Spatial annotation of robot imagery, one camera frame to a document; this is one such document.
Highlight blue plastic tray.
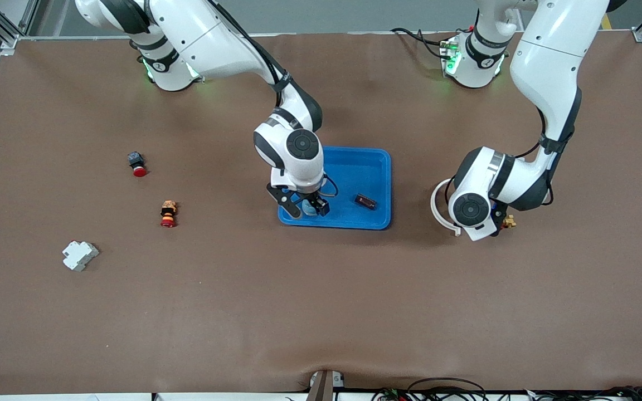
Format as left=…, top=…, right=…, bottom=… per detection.
left=278, top=146, right=392, bottom=231

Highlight red push button black body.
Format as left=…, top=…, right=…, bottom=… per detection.
left=128, top=151, right=148, bottom=178

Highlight white circuit breaker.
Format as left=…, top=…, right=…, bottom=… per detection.
left=62, top=241, right=100, bottom=272

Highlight white half-ring pipe clamp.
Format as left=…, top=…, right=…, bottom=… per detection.
left=430, top=178, right=462, bottom=237

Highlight table edge bracket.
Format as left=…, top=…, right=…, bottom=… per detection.
left=307, top=369, right=345, bottom=401

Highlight black arm base cables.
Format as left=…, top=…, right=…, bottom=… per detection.
left=391, top=27, right=450, bottom=59

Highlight cable bundle with connectors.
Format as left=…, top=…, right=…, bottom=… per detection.
left=371, top=378, right=489, bottom=401

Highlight black cable bundle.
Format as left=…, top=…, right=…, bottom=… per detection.
left=527, top=385, right=642, bottom=401

